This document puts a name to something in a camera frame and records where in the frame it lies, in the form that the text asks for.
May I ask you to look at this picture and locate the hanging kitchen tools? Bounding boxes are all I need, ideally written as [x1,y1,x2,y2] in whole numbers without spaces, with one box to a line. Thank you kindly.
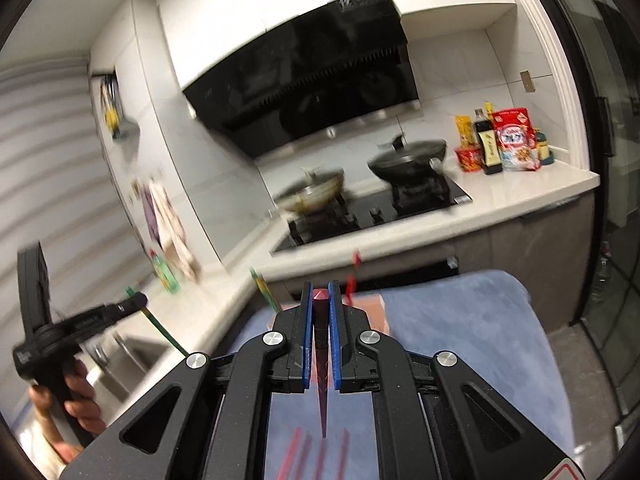
[99,75,140,142]

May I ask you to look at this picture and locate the black gas stove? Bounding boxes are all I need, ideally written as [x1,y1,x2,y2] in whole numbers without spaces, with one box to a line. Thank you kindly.
[270,175,473,255]

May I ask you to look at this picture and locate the black range hood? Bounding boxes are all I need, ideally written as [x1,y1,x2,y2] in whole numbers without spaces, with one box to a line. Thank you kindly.
[182,0,422,159]

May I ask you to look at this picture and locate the white window blind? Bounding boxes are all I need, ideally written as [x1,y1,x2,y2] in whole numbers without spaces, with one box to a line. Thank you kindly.
[0,65,151,341]

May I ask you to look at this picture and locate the dark food package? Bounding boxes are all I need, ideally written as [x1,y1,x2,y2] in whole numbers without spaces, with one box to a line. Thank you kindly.
[474,108,503,176]

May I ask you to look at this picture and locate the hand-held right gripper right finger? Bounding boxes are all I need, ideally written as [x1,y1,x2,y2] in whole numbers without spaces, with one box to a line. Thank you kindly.
[328,282,587,480]

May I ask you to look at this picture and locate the small blue green bottle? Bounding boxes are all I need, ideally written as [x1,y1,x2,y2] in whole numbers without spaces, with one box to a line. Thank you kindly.
[534,130,556,167]

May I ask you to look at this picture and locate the glass sliding door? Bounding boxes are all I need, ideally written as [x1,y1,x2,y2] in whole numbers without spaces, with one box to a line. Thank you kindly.
[525,0,640,421]

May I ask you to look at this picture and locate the red white cereal bag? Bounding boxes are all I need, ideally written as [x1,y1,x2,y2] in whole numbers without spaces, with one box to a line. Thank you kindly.
[490,107,543,172]

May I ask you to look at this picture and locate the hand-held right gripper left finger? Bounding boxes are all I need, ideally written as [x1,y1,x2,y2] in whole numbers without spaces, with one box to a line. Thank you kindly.
[60,282,314,480]

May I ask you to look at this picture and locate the pink perforated utensil holder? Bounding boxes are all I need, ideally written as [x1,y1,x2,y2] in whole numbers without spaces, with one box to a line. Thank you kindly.
[271,294,387,335]

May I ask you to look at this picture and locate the blue plush mat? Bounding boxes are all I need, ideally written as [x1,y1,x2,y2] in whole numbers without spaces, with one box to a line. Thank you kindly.
[220,269,576,480]

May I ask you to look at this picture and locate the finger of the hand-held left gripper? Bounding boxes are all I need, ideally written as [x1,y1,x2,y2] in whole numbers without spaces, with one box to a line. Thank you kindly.
[65,292,149,335]

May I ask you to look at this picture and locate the person's left hand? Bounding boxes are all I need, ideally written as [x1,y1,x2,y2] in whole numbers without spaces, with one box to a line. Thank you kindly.
[27,360,108,466]

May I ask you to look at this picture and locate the purple hanging cloth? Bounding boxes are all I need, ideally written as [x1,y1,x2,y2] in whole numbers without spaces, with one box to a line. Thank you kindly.
[140,185,161,241]

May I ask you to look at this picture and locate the green dish soap bottle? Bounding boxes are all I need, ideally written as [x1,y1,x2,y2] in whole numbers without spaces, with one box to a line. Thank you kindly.
[151,252,182,295]

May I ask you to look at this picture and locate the green chopstick gold band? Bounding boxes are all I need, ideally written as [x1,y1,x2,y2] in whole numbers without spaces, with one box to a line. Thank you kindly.
[124,286,187,357]
[250,267,282,314]

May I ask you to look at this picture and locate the yellow food packet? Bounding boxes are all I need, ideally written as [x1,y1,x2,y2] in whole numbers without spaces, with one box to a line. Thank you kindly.
[454,115,475,150]

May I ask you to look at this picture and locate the steel sink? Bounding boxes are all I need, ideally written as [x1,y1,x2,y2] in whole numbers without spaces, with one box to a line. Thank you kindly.
[85,335,166,401]

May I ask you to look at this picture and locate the grey lower cabinet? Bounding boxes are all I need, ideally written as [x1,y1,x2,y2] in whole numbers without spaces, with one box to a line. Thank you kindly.
[280,192,601,333]

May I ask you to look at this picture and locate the gold frying pan with lid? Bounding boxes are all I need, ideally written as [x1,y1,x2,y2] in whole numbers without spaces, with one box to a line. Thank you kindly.
[274,166,348,216]

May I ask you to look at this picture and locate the black wok with lid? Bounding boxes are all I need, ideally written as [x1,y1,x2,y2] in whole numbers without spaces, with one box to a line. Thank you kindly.
[366,132,448,183]

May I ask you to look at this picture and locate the dark red chopstick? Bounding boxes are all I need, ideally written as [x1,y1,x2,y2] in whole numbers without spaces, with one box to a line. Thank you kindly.
[311,294,332,439]

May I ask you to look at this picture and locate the red instant noodle cup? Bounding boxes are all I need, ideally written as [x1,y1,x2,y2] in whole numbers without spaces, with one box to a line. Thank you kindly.
[454,146,483,173]

